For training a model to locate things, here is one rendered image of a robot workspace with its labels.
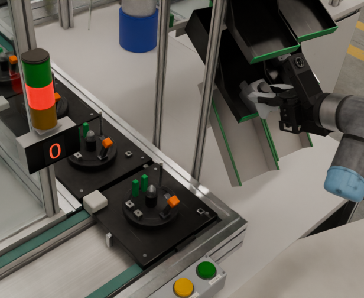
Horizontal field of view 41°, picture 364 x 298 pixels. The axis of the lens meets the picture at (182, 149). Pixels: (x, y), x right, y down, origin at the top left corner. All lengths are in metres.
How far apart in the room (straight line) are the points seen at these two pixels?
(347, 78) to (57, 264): 2.97
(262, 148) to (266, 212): 0.20
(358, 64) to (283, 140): 2.68
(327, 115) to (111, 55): 1.18
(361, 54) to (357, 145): 3.27
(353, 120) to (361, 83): 2.86
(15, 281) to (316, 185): 0.89
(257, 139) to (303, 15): 0.34
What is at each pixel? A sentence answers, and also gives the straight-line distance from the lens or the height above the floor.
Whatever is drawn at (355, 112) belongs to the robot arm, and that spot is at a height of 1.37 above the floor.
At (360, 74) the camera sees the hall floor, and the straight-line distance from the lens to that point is 3.89.
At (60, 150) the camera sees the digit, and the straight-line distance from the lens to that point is 1.03.
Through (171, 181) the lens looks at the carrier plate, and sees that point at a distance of 1.28.
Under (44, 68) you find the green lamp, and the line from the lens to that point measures 0.90.
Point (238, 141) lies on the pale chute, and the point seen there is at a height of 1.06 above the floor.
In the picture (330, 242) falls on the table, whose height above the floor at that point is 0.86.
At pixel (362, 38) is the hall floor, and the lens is 4.42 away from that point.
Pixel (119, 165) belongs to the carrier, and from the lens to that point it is 1.31.
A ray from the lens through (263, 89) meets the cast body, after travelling 1.12.
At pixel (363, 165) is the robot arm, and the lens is 0.91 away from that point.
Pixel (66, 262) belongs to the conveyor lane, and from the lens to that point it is 1.19.
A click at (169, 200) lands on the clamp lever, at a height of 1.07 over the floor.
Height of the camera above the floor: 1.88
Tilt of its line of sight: 42 degrees down
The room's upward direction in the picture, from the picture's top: 6 degrees clockwise
